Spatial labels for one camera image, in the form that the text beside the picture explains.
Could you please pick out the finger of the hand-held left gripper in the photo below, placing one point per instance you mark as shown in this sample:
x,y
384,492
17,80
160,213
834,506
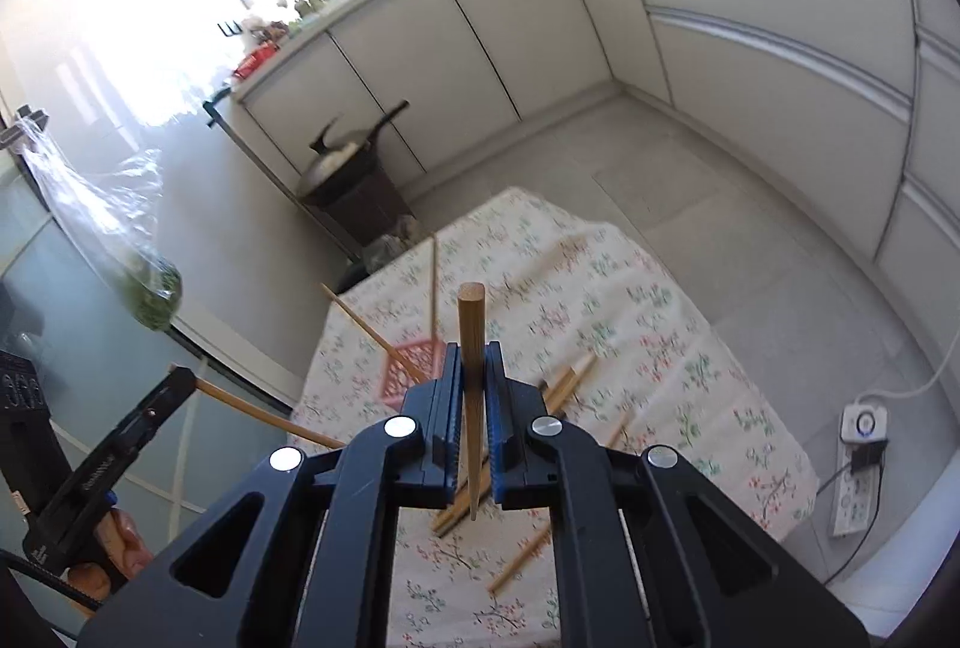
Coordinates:
x,y
161,404

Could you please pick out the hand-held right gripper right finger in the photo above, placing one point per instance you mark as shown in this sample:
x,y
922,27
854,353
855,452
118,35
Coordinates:
x,y
495,427

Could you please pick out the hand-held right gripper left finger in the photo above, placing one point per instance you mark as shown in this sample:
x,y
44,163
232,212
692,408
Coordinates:
x,y
454,427

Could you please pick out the pink lattice chopstick holder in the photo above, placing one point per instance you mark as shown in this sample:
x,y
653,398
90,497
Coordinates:
x,y
409,374

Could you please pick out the wooden chopstick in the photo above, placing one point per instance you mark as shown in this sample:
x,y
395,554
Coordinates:
x,y
262,414
360,322
472,333
433,288

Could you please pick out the set of bamboo chopsticks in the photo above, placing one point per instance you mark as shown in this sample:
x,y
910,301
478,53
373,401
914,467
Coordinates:
x,y
517,562

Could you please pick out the person's left hand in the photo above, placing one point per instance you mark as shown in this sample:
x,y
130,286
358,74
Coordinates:
x,y
127,543

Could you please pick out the frosted glass door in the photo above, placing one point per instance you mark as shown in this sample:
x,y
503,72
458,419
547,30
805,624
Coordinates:
x,y
112,408

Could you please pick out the plastic bag of greens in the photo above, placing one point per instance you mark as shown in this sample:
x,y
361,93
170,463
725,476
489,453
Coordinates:
x,y
157,295

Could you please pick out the floral tablecloth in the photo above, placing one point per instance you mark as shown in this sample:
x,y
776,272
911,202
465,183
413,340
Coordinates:
x,y
600,288

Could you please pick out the dark green dustpan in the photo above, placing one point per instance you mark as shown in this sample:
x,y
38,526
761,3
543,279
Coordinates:
x,y
360,273

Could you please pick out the brown bin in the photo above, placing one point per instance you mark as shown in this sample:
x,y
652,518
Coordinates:
x,y
371,205

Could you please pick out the steel wok lid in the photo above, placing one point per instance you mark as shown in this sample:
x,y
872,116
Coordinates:
x,y
330,164

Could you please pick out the black wok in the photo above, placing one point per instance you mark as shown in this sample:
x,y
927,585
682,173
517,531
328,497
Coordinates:
x,y
375,130

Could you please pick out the red container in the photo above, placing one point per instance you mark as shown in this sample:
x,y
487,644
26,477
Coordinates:
x,y
251,61

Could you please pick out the white power strip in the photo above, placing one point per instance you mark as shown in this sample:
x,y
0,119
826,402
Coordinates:
x,y
855,505

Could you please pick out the white timer plug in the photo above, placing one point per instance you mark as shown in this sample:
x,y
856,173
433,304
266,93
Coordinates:
x,y
864,423

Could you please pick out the black plug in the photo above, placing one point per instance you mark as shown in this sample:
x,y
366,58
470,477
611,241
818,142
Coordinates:
x,y
868,455

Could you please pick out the white kitchen cabinets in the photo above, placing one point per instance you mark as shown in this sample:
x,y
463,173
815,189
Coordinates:
x,y
735,115

